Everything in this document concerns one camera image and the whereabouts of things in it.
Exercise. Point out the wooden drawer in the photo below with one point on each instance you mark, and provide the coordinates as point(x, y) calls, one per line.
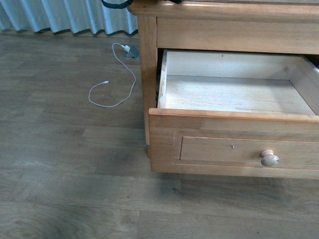
point(217, 111)

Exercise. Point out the round knob of drawer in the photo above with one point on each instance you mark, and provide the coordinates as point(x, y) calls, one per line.
point(268, 158)

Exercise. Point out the grey floor socket box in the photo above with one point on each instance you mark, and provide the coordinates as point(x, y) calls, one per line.
point(133, 53)

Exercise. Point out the white plug in floor socket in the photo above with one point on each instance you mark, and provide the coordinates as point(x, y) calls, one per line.
point(126, 47)

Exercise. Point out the light teal curtain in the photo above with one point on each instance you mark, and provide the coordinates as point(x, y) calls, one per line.
point(59, 15)

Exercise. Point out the wooden nightstand cabinet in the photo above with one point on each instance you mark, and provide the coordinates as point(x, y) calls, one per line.
point(242, 26)

